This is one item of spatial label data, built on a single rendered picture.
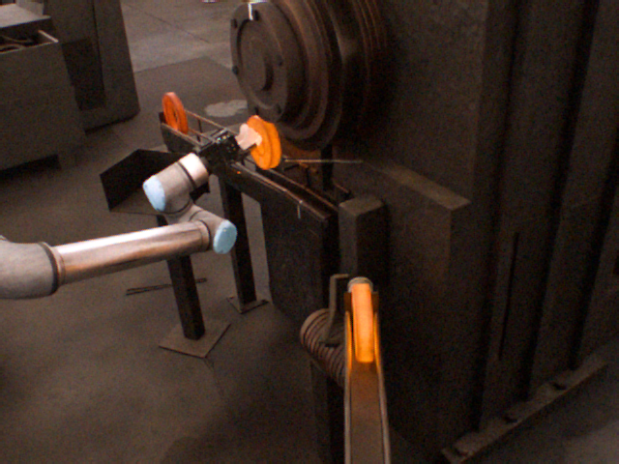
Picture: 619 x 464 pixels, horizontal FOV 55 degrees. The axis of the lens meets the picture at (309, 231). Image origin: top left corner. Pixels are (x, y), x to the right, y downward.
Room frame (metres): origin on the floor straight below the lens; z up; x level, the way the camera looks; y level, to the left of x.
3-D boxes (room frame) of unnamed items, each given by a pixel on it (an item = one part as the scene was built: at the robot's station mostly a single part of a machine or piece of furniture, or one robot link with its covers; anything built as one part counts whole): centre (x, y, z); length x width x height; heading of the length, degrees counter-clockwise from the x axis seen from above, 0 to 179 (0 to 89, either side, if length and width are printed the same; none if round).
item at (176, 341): (1.76, 0.49, 0.36); 0.26 x 0.20 x 0.72; 65
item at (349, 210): (1.27, -0.14, 0.68); 0.11 x 0.08 x 0.24; 120
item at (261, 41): (1.42, 0.08, 1.11); 0.28 x 0.06 x 0.28; 30
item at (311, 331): (1.11, -0.06, 0.27); 0.22 x 0.13 x 0.53; 30
